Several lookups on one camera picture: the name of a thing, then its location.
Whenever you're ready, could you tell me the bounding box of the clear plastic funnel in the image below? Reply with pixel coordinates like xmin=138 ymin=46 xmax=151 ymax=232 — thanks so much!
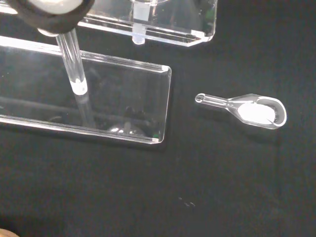
xmin=130 ymin=0 xmax=169 ymax=45

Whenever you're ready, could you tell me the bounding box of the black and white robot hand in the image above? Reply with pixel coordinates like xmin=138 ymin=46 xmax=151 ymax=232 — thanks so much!
xmin=6 ymin=0 xmax=96 ymax=35

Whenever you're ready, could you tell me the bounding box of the clear funnel stand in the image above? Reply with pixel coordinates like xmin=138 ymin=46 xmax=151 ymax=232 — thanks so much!
xmin=0 ymin=0 xmax=218 ymax=145

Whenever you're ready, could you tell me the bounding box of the glass weighing funnel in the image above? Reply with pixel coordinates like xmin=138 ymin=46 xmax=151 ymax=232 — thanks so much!
xmin=195 ymin=93 xmax=288 ymax=130

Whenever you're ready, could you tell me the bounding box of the cork ring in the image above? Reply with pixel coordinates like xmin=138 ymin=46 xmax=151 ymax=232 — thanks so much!
xmin=0 ymin=228 xmax=18 ymax=237

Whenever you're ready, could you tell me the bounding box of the black bench cloth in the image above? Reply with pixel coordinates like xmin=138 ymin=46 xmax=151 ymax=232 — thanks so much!
xmin=0 ymin=0 xmax=316 ymax=237

